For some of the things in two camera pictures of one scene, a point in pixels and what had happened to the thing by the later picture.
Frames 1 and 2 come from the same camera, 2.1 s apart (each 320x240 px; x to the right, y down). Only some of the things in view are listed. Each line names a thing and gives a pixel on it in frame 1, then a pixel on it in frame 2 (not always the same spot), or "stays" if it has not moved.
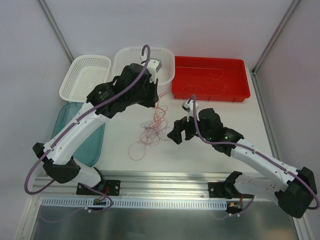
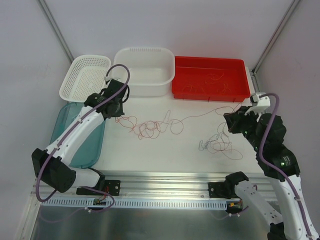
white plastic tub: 122,57 stays
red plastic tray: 211,79 stays
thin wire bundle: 153,131 -> 218,142
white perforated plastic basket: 86,71 stays
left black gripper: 152,93 -> 119,88
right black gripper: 188,128 -> 231,121
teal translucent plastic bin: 89,151 stays
